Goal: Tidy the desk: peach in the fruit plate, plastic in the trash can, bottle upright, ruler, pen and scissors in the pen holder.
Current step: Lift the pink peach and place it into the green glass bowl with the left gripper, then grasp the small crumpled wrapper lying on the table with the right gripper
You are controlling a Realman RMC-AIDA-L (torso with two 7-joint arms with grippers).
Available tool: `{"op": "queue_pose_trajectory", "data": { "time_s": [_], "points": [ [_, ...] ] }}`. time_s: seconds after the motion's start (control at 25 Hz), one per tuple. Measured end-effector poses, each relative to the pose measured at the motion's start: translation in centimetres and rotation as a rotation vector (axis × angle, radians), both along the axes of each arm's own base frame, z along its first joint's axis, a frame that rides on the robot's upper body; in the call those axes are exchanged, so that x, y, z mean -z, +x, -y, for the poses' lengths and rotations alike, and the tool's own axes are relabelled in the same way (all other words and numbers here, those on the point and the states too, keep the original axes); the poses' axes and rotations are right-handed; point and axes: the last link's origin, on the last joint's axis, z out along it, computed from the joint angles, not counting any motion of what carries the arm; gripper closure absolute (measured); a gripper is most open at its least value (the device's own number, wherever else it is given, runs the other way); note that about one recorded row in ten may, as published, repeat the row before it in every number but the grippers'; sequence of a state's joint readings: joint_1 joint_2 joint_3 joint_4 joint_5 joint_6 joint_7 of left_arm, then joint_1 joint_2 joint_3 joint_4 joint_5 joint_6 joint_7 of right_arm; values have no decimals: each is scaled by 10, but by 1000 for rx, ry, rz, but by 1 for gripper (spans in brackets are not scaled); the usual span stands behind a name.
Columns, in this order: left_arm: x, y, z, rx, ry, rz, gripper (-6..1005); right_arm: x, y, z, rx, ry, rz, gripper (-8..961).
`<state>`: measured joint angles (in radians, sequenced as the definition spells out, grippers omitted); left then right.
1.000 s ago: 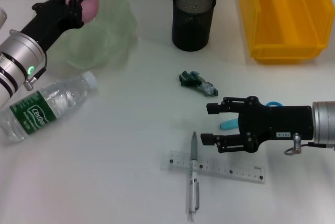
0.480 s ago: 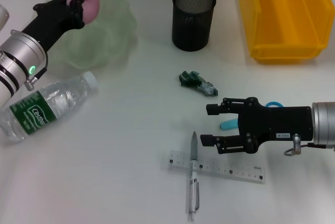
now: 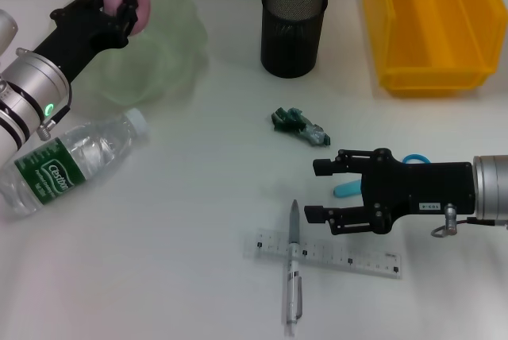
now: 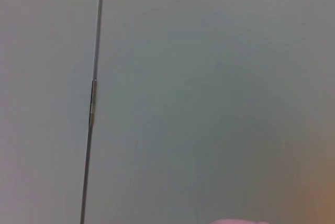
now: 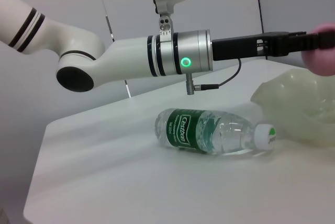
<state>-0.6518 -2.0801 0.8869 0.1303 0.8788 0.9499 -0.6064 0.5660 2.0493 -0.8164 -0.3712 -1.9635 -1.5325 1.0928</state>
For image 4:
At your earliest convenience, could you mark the grey partition joint strip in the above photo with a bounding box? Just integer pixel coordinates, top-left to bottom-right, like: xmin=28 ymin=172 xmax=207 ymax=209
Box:
xmin=80 ymin=0 xmax=106 ymax=224

